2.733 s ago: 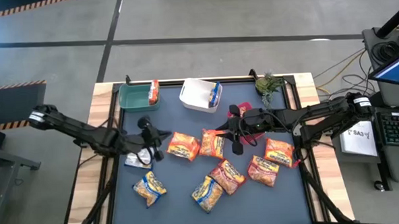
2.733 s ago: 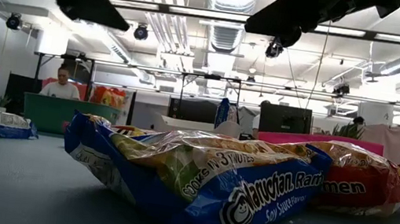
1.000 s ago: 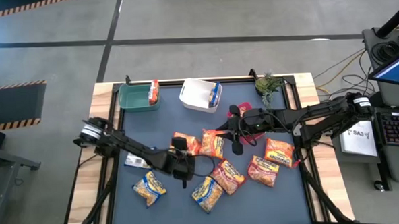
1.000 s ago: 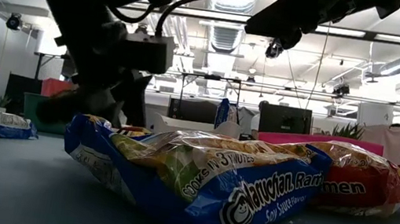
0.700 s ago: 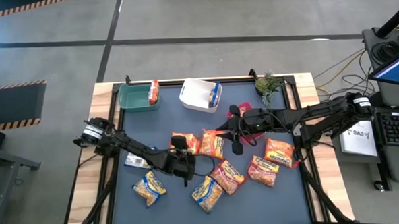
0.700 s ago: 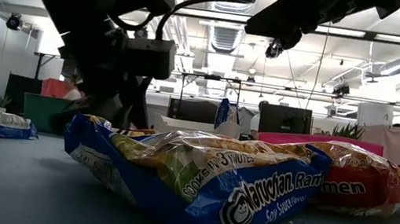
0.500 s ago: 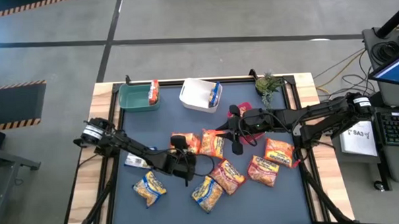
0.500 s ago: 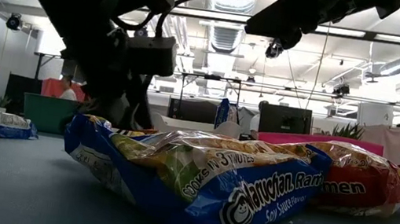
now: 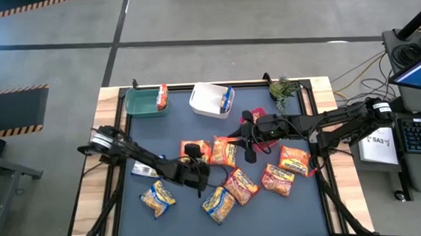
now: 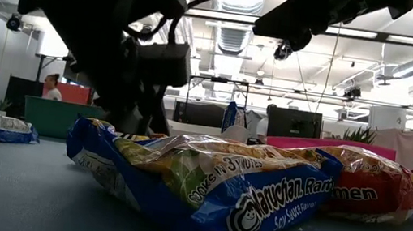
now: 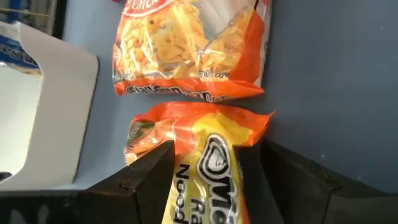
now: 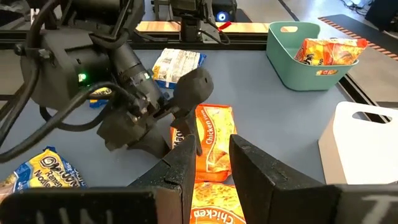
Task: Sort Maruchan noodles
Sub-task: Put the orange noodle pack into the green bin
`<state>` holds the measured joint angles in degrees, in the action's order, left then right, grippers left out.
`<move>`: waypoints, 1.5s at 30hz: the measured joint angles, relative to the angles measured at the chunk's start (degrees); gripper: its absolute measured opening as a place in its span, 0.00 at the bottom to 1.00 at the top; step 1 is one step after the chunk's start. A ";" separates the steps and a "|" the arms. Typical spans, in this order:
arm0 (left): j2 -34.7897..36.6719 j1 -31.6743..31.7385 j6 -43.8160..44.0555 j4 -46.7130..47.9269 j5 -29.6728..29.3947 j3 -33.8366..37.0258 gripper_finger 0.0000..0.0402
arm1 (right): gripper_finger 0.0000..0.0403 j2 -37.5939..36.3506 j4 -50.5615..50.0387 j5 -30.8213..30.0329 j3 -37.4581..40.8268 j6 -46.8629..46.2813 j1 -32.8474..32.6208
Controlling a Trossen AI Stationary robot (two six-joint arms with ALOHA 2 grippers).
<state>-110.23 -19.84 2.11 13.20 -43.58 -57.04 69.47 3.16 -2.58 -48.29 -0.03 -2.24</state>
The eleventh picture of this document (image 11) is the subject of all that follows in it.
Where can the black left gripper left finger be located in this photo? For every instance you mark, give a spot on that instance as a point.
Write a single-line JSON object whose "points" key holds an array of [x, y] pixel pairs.
{"points": [[149, 186]]}

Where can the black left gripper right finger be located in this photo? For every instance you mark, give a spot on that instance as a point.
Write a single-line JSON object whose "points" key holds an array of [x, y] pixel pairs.
{"points": [[280, 193]]}

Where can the orange chicken noodle pack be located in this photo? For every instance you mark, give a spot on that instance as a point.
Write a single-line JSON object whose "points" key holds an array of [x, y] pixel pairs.
{"points": [[174, 46], [211, 130]]}

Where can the blue soy sauce noodle pack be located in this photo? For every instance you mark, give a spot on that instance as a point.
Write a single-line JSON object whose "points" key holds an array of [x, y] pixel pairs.
{"points": [[15, 53]]}

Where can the white plastic bin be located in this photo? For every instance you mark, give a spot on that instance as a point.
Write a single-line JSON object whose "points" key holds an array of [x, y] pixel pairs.
{"points": [[62, 124]]}

